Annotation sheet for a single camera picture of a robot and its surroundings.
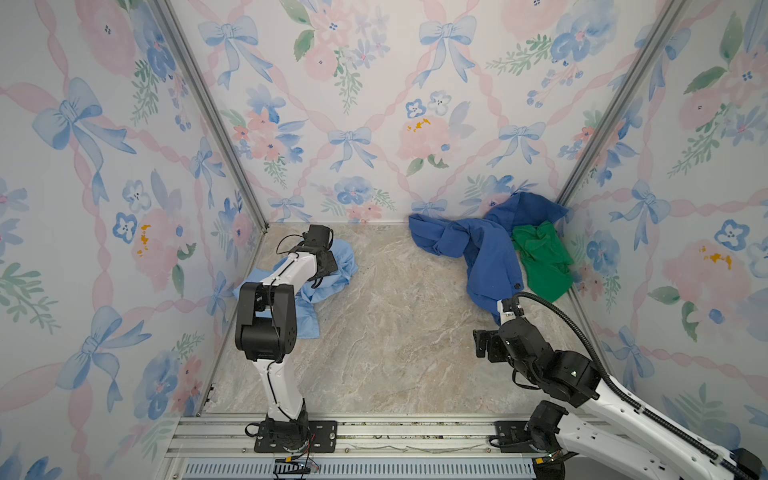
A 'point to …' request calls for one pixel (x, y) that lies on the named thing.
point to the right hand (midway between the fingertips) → (488, 330)
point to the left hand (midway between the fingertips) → (326, 263)
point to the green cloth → (547, 257)
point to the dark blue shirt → (495, 271)
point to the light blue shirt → (306, 316)
